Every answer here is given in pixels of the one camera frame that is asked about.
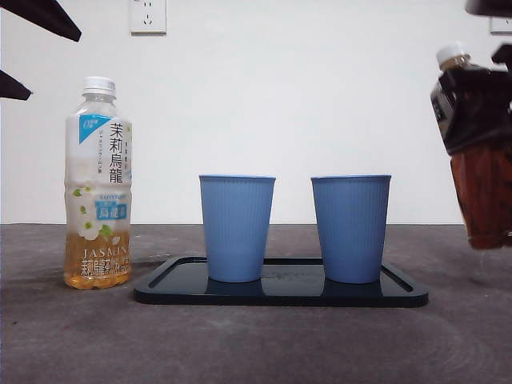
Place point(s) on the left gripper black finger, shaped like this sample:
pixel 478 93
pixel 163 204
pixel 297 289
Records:
pixel 44 16
pixel 12 88

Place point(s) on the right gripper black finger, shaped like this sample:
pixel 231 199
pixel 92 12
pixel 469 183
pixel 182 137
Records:
pixel 484 112

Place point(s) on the dark oolong tea bottle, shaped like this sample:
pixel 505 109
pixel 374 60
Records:
pixel 484 200

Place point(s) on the jasmine tea bottle white label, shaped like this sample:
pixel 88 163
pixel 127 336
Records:
pixel 98 256

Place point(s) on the blue ribbed cup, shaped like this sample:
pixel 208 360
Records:
pixel 236 228
pixel 350 228

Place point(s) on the dark navy rectangular tray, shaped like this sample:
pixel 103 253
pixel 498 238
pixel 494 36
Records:
pixel 280 298

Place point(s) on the white wall socket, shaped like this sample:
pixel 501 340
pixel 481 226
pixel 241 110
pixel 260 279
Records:
pixel 502 26
pixel 148 25

